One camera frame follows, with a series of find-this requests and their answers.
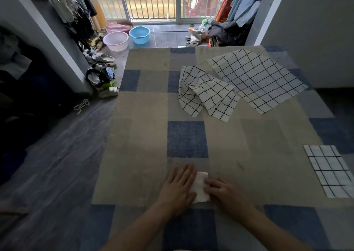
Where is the person's right hand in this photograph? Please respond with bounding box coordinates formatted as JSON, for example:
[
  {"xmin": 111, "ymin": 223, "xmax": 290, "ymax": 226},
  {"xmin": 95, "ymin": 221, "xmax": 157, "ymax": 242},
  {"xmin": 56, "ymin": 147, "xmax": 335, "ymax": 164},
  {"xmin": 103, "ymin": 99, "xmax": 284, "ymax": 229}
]
[{"xmin": 204, "ymin": 177, "xmax": 256, "ymax": 218}]

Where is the person's left hand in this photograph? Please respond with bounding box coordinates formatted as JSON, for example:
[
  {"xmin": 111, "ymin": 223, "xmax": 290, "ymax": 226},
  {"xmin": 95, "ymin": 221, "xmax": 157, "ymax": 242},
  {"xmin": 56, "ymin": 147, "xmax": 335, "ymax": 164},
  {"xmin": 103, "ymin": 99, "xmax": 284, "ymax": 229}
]
[{"xmin": 157, "ymin": 164, "xmax": 198, "ymax": 217}]

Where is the plain white cloth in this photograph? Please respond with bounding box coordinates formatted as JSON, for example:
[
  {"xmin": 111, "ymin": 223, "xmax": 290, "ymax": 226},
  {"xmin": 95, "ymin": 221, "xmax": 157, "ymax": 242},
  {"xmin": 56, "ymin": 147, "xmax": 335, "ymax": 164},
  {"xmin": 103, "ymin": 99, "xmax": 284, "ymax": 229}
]
[{"xmin": 189, "ymin": 171, "xmax": 211, "ymax": 204}]

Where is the white black-grid cloth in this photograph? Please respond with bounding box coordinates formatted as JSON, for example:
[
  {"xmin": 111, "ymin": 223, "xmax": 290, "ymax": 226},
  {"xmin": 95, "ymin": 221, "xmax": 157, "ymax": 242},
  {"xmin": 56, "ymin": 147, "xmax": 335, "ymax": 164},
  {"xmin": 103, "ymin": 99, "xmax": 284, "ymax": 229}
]
[
  {"xmin": 207, "ymin": 48, "xmax": 309, "ymax": 115},
  {"xmin": 178, "ymin": 65, "xmax": 241, "ymax": 123},
  {"xmin": 303, "ymin": 145, "xmax": 354, "ymax": 199}
]

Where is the person's right forearm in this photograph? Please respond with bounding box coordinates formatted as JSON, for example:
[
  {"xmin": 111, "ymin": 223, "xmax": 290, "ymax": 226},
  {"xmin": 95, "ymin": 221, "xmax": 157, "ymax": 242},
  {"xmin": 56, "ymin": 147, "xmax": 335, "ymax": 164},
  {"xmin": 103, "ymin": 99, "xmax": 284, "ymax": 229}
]
[{"xmin": 237, "ymin": 206, "xmax": 313, "ymax": 251}]

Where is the person's left forearm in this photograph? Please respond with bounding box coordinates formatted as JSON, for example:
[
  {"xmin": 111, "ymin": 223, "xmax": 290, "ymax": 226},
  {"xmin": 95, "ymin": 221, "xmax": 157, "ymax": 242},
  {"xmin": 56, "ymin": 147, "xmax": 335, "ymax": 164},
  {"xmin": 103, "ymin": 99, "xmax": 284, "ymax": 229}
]
[{"xmin": 101, "ymin": 203, "xmax": 172, "ymax": 251}]

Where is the blue beige patchwork tablecloth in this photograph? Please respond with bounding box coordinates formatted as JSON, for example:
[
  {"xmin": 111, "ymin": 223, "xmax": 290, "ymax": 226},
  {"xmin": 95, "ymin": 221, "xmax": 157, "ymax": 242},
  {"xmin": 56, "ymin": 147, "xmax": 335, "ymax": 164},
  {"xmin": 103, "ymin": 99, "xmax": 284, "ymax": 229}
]
[{"xmin": 80, "ymin": 45, "xmax": 354, "ymax": 251}]

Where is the beige slipper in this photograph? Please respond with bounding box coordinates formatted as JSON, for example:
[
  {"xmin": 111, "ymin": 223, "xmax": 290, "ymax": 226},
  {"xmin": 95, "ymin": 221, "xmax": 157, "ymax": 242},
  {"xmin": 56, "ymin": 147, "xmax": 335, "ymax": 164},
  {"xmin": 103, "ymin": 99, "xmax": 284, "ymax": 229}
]
[
  {"xmin": 98, "ymin": 86, "xmax": 119, "ymax": 99},
  {"xmin": 92, "ymin": 53, "xmax": 115, "ymax": 64}
]

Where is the small colourful clothes heap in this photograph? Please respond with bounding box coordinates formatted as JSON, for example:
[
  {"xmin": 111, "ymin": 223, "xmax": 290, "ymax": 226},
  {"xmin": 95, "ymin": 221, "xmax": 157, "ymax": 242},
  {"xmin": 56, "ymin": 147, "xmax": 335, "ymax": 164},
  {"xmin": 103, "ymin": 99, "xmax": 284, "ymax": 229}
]
[{"xmin": 85, "ymin": 64, "xmax": 115, "ymax": 90}]

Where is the blue plastic basin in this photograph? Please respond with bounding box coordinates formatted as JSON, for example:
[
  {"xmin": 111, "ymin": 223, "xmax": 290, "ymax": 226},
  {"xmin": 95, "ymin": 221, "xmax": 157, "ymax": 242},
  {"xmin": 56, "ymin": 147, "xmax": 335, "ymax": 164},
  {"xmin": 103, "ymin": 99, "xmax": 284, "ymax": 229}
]
[{"xmin": 129, "ymin": 26, "xmax": 151, "ymax": 45}]

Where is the dark clothes heap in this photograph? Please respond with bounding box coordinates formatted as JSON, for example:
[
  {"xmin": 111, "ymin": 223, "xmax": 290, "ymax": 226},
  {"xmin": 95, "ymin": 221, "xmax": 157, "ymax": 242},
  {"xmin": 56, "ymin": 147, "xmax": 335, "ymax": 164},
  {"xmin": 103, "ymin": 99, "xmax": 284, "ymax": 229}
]
[{"xmin": 207, "ymin": 20, "xmax": 254, "ymax": 47}]

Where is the pale pink plastic basin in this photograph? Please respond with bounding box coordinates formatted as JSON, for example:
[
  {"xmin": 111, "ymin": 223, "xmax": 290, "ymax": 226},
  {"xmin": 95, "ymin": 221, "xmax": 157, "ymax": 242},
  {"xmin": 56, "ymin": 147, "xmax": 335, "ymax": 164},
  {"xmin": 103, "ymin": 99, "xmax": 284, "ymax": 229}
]
[{"xmin": 103, "ymin": 31, "xmax": 129, "ymax": 52}]

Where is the black luggage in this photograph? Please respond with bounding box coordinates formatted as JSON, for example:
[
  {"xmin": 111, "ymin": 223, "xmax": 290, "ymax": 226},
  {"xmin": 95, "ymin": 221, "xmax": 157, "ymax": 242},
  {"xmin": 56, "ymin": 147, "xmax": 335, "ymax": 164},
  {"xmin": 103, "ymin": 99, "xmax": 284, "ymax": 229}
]
[{"xmin": 0, "ymin": 46, "xmax": 72, "ymax": 127}]

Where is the pile of shoes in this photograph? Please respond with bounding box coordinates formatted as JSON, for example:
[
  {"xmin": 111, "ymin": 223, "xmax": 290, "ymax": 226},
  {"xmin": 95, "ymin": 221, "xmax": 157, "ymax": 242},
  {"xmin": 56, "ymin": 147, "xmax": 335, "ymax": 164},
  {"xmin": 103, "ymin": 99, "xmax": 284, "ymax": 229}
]
[{"xmin": 81, "ymin": 28, "xmax": 118, "ymax": 69}]

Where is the bright pink plastic basin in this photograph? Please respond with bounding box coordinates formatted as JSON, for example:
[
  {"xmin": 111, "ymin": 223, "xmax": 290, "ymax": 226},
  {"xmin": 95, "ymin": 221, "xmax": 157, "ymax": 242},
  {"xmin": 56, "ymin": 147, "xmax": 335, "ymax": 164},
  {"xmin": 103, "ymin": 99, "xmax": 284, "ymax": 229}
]
[{"xmin": 105, "ymin": 21, "xmax": 134, "ymax": 34}]

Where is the red orange paper bag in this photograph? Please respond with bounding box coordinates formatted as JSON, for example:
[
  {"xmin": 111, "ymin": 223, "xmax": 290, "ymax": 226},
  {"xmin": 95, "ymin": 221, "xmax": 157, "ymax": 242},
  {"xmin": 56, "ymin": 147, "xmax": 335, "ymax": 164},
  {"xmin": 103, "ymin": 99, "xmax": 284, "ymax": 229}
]
[{"xmin": 215, "ymin": 0, "xmax": 235, "ymax": 23}]

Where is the glass sliding door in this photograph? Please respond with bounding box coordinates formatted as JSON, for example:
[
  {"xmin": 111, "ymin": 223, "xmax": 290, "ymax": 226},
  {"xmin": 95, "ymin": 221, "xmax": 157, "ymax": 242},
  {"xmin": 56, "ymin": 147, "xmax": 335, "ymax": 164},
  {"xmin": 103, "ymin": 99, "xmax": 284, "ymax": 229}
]
[{"xmin": 90, "ymin": 0, "xmax": 236, "ymax": 25}]

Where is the blue-grey hanging garment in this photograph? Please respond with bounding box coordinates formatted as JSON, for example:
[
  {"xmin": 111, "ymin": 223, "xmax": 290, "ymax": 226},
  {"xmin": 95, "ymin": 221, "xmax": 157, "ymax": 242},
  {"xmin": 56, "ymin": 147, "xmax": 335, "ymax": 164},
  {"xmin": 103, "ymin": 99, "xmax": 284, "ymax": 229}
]
[{"xmin": 226, "ymin": 0, "xmax": 268, "ymax": 29}]

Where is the metal security grille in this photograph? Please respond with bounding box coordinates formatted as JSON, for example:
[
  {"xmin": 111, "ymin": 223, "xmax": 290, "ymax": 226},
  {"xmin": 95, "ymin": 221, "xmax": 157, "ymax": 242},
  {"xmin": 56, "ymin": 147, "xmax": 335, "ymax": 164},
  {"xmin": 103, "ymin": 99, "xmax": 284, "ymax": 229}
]
[{"xmin": 121, "ymin": 0, "xmax": 230, "ymax": 20}]

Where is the beige curtain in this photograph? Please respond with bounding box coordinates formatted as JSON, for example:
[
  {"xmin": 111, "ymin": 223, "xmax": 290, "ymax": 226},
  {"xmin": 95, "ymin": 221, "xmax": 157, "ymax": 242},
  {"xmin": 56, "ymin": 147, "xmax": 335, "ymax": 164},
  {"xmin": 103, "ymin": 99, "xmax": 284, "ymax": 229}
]
[{"xmin": 80, "ymin": 0, "xmax": 108, "ymax": 32}]

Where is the white cord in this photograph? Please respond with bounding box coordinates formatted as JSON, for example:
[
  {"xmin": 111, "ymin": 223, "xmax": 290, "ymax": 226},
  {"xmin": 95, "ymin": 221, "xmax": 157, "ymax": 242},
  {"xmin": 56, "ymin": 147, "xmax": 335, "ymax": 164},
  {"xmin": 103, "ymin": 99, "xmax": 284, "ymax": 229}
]
[{"xmin": 73, "ymin": 99, "xmax": 90, "ymax": 115}]

